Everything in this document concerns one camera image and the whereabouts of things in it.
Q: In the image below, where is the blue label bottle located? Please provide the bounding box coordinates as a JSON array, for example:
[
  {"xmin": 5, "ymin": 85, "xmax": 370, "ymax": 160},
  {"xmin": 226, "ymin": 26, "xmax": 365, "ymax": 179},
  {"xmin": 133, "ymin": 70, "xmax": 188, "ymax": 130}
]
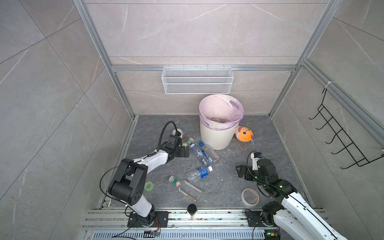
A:
[{"xmin": 187, "ymin": 166, "xmax": 213, "ymax": 183}]

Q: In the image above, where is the clear bottle red green cap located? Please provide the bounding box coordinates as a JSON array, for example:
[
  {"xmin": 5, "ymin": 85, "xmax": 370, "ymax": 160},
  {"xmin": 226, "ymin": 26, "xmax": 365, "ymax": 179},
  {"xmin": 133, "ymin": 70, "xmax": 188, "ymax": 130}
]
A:
[{"xmin": 169, "ymin": 176, "xmax": 202, "ymax": 202}]

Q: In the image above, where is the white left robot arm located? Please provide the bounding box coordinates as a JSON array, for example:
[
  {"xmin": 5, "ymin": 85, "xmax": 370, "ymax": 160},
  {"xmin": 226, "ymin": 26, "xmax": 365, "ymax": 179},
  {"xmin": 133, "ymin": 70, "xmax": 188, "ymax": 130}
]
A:
[{"xmin": 107, "ymin": 143, "xmax": 190, "ymax": 219}]

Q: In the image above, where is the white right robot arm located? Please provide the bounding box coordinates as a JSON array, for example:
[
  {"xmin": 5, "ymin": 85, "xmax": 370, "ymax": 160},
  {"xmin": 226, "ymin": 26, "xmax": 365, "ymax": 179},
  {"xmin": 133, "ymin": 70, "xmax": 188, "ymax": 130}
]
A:
[{"xmin": 236, "ymin": 153, "xmax": 346, "ymax": 240}]

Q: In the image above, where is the cream plastic waste bin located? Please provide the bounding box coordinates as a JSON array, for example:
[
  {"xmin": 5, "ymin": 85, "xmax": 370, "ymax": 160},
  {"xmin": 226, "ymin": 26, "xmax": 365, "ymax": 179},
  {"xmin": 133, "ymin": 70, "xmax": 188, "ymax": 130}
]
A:
[{"xmin": 200, "ymin": 120, "xmax": 240, "ymax": 150}]

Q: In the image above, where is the pink bin liner bag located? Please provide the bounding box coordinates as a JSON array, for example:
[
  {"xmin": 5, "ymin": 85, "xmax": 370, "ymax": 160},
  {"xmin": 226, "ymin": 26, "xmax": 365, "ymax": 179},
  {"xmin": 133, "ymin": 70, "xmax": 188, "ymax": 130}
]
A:
[{"xmin": 199, "ymin": 94, "xmax": 244, "ymax": 131}]

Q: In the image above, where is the beige tape roll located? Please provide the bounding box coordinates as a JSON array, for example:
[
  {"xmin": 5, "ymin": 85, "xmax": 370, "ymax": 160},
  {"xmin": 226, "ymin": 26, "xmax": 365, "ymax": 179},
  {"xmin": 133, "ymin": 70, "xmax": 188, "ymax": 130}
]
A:
[{"xmin": 241, "ymin": 188, "xmax": 260, "ymax": 207}]

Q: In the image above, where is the clear bottle blue cap right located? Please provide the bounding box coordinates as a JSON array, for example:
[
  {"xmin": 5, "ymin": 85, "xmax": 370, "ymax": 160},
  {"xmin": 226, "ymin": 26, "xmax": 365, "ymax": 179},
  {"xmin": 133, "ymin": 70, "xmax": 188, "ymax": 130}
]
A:
[{"xmin": 199, "ymin": 142, "xmax": 221, "ymax": 162}]

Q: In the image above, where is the clear bottle blue cap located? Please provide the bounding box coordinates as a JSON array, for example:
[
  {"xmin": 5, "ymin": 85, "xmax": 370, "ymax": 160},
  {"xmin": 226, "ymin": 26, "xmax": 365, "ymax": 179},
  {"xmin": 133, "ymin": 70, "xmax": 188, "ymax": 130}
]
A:
[
  {"xmin": 190, "ymin": 144, "xmax": 212, "ymax": 167},
  {"xmin": 199, "ymin": 142, "xmax": 221, "ymax": 162}
]

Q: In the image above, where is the orange fish plush toy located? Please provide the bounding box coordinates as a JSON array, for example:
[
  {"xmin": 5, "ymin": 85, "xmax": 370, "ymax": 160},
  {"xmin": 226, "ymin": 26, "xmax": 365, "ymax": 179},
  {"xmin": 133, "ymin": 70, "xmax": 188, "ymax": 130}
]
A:
[{"xmin": 235, "ymin": 126, "xmax": 255, "ymax": 145}]

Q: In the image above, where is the green tape roll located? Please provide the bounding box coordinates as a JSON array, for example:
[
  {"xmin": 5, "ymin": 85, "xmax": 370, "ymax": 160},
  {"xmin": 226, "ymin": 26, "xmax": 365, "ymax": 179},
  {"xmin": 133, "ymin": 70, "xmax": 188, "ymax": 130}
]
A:
[{"xmin": 145, "ymin": 181, "xmax": 154, "ymax": 192}]

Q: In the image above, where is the black lidded small jar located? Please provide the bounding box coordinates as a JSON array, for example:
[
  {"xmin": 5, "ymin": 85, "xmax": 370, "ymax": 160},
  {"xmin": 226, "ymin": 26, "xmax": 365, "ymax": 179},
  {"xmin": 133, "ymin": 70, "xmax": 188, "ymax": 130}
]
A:
[{"xmin": 187, "ymin": 204, "xmax": 198, "ymax": 218}]

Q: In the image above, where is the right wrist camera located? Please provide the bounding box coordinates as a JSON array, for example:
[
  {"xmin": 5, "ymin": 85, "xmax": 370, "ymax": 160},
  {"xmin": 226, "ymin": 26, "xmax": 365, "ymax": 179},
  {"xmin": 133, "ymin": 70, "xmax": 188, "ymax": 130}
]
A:
[{"xmin": 251, "ymin": 152, "xmax": 263, "ymax": 171}]

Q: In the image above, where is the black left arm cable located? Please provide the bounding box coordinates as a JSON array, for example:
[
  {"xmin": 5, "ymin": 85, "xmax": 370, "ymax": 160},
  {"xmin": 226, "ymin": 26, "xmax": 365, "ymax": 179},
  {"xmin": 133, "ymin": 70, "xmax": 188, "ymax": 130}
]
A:
[{"xmin": 156, "ymin": 120, "xmax": 181, "ymax": 152}]

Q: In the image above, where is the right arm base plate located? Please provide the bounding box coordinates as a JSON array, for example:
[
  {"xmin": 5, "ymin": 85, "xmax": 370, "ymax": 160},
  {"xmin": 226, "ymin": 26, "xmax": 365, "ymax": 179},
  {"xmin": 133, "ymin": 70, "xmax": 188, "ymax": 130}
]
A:
[{"xmin": 244, "ymin": 209, "xmax": 277, "ymax": 227}]

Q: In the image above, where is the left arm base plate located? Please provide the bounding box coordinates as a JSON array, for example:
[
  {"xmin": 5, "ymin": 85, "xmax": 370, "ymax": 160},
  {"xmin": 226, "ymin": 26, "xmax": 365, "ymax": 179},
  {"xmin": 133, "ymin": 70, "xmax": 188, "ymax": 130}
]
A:
[{"xmin": 127, "ymin": 211, "xmax": 169, "ymax": 228}]

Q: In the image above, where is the white wire mesh basket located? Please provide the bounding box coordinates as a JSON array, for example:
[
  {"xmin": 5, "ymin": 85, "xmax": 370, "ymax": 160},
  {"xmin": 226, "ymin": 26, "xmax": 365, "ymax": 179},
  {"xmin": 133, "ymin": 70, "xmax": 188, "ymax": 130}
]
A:
[{"xmin": 162, "ymin": 67, "xmax": 234, "ymax": 95}]

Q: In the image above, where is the black wire hook rack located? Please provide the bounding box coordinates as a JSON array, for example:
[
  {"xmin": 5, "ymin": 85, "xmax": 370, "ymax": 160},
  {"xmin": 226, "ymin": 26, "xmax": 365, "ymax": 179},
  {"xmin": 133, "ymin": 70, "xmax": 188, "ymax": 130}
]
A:
[{"xmin": 309, "ymin": 88, "xmax": 384, "ymax": 170}]

